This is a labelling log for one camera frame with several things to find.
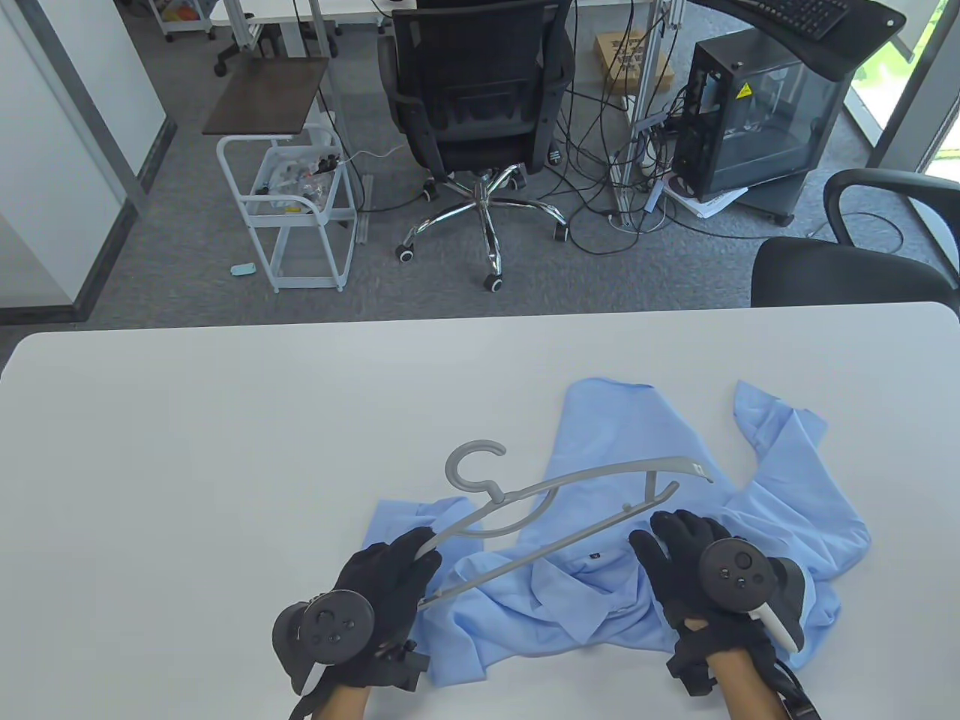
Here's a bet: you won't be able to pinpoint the person's right hand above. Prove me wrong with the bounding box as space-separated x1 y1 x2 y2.
628 510 773 658

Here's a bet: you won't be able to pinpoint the clear bags of parts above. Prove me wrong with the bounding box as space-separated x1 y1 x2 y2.
251 146 338 215

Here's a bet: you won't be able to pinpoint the white storage trolley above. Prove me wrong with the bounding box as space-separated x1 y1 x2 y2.
148 0 217 42

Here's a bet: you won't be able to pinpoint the aluminium frame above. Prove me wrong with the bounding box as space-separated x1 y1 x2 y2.
609 0 687 226

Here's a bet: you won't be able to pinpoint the white utility cart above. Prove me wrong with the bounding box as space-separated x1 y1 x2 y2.
216 124 359 293

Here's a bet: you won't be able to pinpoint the cardboard box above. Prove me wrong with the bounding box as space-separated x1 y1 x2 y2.
592 30 676 95

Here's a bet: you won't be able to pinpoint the tangle of black cables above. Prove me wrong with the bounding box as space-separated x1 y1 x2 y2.
555 0 905 256

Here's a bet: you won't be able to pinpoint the person's left hand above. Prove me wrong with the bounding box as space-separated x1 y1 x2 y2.
322 527 443 687

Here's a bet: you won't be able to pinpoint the white desk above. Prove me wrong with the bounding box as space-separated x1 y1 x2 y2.
208 0 410 57

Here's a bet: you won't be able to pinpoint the black tracking controller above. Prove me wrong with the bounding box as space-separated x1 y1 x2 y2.
700 538 807 653
271 590 376 695

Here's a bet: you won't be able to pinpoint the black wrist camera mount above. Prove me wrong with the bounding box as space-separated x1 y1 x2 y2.
666 637 713 698
375 641 432 692

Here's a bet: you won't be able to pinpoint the black desk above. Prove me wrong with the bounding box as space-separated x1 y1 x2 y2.
686 0 907 80

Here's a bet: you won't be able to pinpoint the brown wooden side table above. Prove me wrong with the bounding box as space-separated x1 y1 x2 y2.
201 56 331 137

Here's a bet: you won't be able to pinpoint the black computer tower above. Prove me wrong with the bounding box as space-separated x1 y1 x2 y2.
670 30 856 203

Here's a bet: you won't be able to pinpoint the light blue long-sleeve shirt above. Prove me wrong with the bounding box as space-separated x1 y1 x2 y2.
364 379 872 687

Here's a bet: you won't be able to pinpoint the black keyboard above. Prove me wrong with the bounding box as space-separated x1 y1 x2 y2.
739 0 852 40

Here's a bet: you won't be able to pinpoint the white papers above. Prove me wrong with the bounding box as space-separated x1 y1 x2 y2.
664 180 751 220

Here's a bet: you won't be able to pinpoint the black computer trolley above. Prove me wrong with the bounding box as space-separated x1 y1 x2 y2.
739 176 807 226

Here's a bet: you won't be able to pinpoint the person's right forearm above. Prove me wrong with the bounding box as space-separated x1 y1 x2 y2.
709 651 788 720

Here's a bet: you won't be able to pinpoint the black mesh office chair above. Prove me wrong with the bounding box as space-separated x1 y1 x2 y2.
379 0 577 293

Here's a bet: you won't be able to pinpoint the person's left forearm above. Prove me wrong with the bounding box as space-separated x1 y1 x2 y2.
311 679 376 720

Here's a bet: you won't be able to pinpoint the black armchair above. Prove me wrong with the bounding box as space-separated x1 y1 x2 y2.
750 169 960 310

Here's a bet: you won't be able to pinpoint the gray hanger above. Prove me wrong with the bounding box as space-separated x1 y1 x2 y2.
416 440 715 610

